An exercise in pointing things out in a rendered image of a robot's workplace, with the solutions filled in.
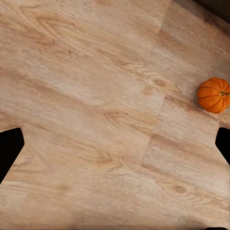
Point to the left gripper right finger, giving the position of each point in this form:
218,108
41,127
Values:
223,142

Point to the pumpkin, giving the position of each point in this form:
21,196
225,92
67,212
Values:
214,95

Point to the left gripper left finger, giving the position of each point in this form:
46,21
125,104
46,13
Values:
11,143

